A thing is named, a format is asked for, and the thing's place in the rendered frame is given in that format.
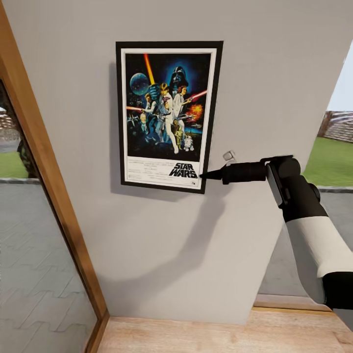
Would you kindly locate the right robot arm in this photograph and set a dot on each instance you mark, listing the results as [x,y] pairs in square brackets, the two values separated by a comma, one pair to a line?
[324,261]

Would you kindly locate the fixed window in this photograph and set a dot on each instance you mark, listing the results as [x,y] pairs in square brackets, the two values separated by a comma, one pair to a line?
[330,169]

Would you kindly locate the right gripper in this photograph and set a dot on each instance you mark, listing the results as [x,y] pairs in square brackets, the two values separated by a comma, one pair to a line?
[238,172]

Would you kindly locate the poster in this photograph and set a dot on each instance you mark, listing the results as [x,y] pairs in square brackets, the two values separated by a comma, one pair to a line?
[167,92]

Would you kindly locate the door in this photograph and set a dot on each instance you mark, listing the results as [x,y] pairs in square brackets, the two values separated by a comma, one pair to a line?
[50,298]

